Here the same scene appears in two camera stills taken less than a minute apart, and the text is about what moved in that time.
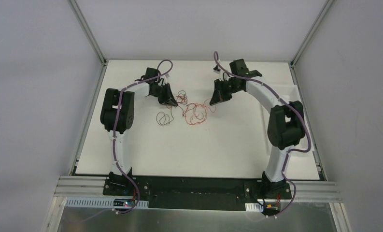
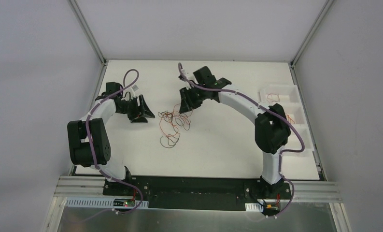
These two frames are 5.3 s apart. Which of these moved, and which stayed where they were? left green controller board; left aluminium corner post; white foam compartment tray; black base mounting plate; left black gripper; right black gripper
Moved: left black gripper; right black gripper
Stayed: black base mounting plate; left green controller board; white foam compartment tray; left aluminium corner post
